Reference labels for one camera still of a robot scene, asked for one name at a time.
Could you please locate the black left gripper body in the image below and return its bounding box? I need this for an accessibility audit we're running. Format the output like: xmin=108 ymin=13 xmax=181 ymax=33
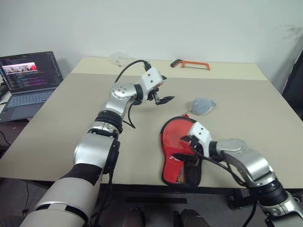
xmin=146 ymin=87 xmax=162 ymax=105

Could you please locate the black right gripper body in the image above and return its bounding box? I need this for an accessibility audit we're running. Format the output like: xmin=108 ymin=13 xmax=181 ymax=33
xmin=187 ymin=134 xmax=205 ymax=166

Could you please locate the red and black paddle case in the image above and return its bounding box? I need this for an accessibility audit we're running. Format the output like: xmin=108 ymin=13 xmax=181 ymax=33
xmin=159 ymin=113 xmax=203 ymax=189

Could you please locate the orange hacksaw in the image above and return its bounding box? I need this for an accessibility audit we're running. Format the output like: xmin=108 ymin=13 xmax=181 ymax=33
xmin=170 ymin=59 xmax=211 ymax=71

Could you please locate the grey round pouch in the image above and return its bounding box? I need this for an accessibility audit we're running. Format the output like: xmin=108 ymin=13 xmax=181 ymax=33
xmin=189 ymin=97 xmax=218 ymax=116

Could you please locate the clear plastic bag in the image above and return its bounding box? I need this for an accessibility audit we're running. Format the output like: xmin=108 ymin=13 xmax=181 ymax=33
xmin=108 ymin=51 xmax=134 ymax=67

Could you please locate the dark rounded shape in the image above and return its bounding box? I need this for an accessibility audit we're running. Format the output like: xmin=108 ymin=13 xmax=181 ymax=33
xmin=123 ymin=207 xmax=145 ymax=227
xmin=174 ymin=208 xmax=210 ymax=227

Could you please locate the black upright panel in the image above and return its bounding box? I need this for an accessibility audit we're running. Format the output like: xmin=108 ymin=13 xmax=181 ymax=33
xmin=281 ymin=51 xmax=303 ymax=112

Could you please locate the open grey laptop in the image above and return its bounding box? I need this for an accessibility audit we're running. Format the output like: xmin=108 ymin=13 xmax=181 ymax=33
xmin=0 ymin=51 xmax=64 ymax=123

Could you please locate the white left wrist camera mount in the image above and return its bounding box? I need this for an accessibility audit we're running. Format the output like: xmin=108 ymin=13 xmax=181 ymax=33
xmin=138 ymin=67 xmax=166 ymax=96

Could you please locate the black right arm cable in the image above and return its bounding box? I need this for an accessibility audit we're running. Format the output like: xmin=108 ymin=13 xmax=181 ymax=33
xmin=191 ymin=141 xmax=258 ymax=227

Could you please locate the black metal table frame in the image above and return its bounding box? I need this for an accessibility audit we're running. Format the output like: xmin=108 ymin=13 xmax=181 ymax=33
xmin=99 ymin=182 xmax=248 ymax=210

